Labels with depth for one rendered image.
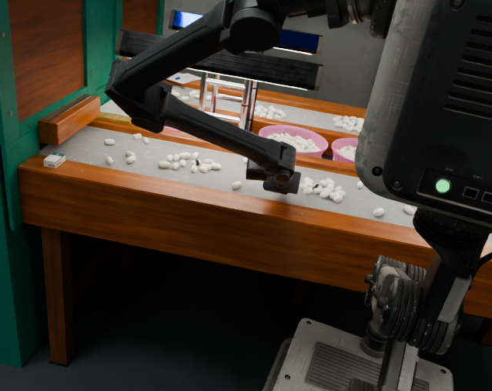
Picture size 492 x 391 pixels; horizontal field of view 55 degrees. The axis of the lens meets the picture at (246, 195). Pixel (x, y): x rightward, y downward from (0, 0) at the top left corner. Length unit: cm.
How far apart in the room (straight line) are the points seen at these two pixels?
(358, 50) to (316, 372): 274
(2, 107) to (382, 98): 99
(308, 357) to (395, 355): 30
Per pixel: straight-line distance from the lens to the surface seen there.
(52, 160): 142
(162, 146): 165
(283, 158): 117
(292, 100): 229
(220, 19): 78
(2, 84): 133
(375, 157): 63
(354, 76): 367
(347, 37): 364
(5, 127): 137
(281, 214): 127
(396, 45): 60
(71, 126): 155
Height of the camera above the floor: 139
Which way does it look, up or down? 28 degrees down
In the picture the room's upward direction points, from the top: 9 degrees clockwise
